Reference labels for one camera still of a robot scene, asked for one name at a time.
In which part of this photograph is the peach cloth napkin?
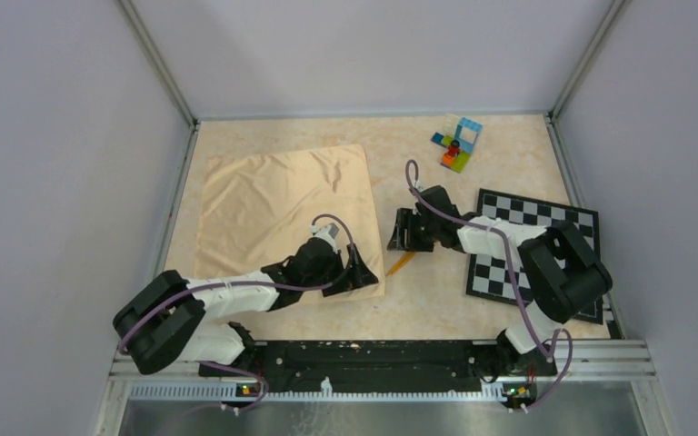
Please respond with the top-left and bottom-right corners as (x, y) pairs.
(193, 144), (386, 304)

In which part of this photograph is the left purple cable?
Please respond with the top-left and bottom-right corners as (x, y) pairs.
(117, 213), (357, 415)

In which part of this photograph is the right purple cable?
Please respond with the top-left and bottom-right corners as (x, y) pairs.
(404, 158), (574, 412)

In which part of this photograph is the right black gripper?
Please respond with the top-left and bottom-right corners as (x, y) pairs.
(388, 208), (440, 253)

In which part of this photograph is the black white checkerboard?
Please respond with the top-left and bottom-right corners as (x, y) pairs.
(459, 189), (612, 324)

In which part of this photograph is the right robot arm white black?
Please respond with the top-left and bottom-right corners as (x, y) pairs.
(387, 185), (613, 374)

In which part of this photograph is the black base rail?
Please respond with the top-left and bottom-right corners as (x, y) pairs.
(233, 340), (557, 393)

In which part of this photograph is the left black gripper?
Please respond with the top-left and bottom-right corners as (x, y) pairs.
(303, 243), (377, 297)

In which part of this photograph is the orange plastic spoon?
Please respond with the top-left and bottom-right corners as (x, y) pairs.
(385, 252), (416, 277)

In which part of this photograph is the colourful toy brick model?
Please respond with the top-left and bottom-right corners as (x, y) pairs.
(431, 114), (484, 173)

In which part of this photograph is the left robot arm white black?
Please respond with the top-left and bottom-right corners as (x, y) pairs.
(112, 237), (379, 376)

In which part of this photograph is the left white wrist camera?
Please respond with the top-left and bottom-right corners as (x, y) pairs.
(311, 223), (340, 241)

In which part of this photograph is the aluminium frame profile front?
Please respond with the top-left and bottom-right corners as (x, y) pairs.
(109, 341), (656, 406)

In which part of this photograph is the purple cable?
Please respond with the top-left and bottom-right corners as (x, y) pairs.
(117, 213), (357, 415)
(404, 158), (574, 412)

